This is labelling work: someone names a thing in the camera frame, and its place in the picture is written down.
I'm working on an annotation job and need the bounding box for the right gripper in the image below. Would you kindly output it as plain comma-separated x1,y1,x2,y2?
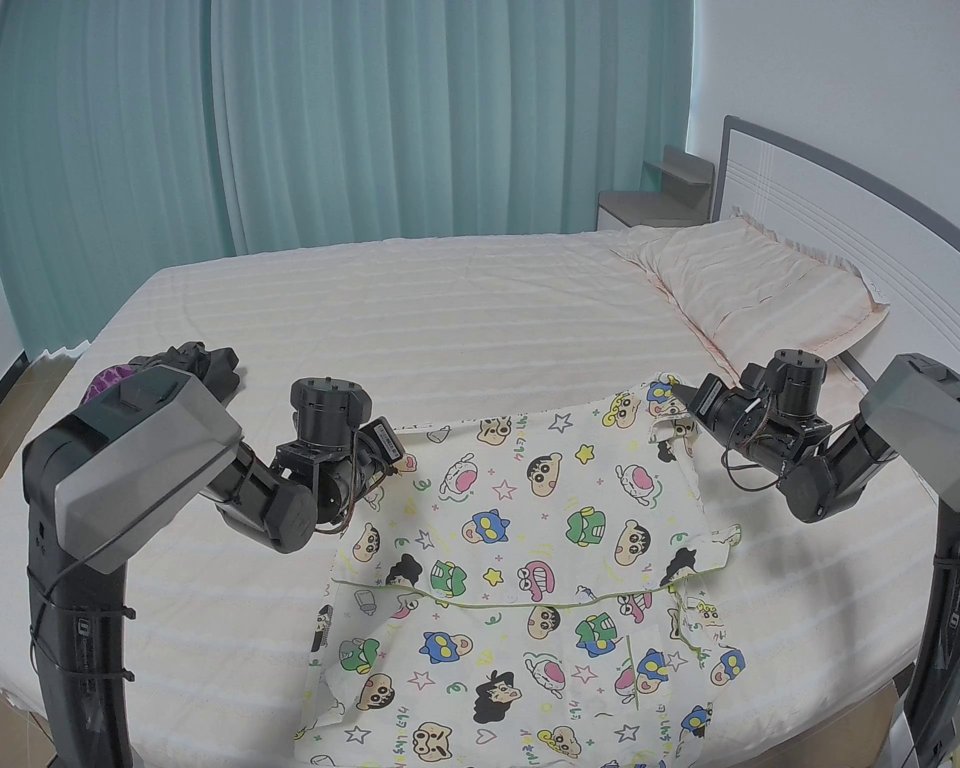
669,372,768,451

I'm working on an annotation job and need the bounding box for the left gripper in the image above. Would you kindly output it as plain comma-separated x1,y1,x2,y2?
341,417,410,519

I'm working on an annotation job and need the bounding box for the grey bedside table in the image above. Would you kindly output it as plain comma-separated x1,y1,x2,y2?
597,144,715,234

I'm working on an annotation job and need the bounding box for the dark grey garment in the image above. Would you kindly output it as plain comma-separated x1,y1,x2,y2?
123,341,241,399

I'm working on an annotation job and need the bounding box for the white printed pyjama top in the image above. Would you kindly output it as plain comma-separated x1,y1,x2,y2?
292,372,744,768

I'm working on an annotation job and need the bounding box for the blue-green curtain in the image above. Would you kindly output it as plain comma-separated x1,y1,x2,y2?
0,0,249,365
210,0,695,260

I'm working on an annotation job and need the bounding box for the purple garment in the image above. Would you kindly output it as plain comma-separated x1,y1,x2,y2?
81,363,140,410

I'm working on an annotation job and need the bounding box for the bed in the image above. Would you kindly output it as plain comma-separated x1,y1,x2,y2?
0,112,960,768

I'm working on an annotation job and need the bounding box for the cream striped pillow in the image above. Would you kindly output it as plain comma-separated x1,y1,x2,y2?
609,213,890,376

